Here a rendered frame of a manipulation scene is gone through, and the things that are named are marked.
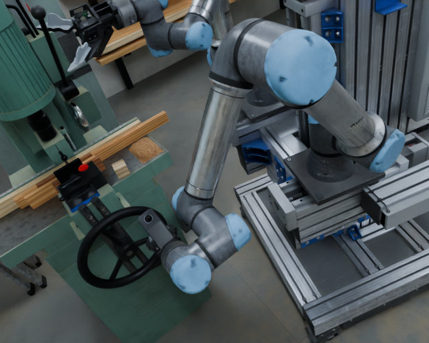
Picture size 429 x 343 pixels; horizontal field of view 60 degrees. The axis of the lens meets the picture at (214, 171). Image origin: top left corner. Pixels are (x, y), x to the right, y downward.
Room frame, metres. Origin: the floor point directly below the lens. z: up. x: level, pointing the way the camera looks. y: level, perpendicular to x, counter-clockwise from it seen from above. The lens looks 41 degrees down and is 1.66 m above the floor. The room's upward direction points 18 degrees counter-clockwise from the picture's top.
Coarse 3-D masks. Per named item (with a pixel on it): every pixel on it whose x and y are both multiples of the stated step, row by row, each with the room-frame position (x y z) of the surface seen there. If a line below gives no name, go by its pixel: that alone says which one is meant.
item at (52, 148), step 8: (56, 128) 1.11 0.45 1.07; (56, 136) 1.05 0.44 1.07; (48, 144) 1.02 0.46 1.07; (56, 144) 1.02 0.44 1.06; (64, 144) 1.02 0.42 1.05; (48, 152) 1.00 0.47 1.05; (56, 152) 1.01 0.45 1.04; (64, 152) 1.02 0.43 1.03; (72, 152) 1.03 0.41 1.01; (56, 160) 1.01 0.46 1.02
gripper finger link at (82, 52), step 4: (84, 44) 1.02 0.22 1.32; (80, 48) 0.99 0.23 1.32; (84, 48) 1.02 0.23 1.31; (88, 48) 1.03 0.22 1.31; (76, 52) 0.98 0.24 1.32; (80, 52) 1.00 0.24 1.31; (84, 52) 1.02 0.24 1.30; (88, 52) 1.02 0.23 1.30; (76, 56) 0.98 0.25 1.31; (80, 56) 1.00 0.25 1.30; (84, 56) 1.01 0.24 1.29; (76, 60) 0.99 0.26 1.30; (80, 60) 1.00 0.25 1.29; (72, 64) 0.99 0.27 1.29; (76, 64) 0.99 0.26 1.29; (80, 64) 1.00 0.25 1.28; (68, 68) 0.98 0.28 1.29; (72, 68) 0.98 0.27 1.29; (76, 68) 0.99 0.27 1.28
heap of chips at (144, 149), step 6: (144, 138) 1.12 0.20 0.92; (132, 144) 1.11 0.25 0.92; (138, 144) 1.08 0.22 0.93; (144, 144) 1.07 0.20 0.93; (150, 144) 1.07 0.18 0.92; (156, 144) 1.08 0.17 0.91; (132, 150) 1.09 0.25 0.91; (138, 150) 1.06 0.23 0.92; (144, 150) 1.04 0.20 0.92; (150, 150) 1.04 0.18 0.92; (156, 150) 1.04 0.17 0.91; (162, 150) 1.04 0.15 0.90; (138, 156) 1.04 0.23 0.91; (144, 156) 1.03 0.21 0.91; (150, 156) 1.03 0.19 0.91; (144, 162) 1.01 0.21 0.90
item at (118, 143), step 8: (160, 112) 1.22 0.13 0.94; (152, 120) 1.19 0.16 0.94; (160, 120) 1.20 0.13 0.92; (168, 120) 1.21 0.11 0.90; (136, 128) 1.17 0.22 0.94; (144, 128) 1.17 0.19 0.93; (152, 128) 1.18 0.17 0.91; (120, 136) 1.15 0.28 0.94; (128, 136) 1.14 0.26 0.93; (136, 136) 1.16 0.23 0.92; (112, 144) 1.12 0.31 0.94; (120, 144) 1.13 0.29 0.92; (128, 144) 1.14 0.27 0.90; (96, 152) 1.10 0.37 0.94; (104, 152) 1.10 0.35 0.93; (112, 152) 1.11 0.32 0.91; (24, 192) 1.00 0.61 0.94; (16, 200) 0.97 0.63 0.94; (24, 200) 0.98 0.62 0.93
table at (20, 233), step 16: (112, 160) 1.08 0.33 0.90; (128, 160) 1.05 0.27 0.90; (160, 160) 1.02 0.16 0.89; (112, 176) 0.99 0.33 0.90; (128, 176) 0.97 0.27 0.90; (144, 176) 0.99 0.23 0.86; (128, 192) 0.96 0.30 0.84; (16, 208) 0.98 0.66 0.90; (32, 208) 0.96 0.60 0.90; (48, 208) 0.93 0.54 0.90; (64, 208) 0.91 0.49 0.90; (0, 224) 0.93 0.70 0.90; (16, 224) 0.90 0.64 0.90; (32, 224) 0.88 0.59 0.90; (48, 224) 0.86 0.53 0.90; (64, 224) 0.86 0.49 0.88; (0, 240) 0.85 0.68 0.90; (16, 240) 0.83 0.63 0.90; (32, 240) 0.82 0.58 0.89; (48, 240) 0.84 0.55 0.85; (80, 240) 0.78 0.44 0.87; (0, 256) 0.79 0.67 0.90; (16, 256) 0.80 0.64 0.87
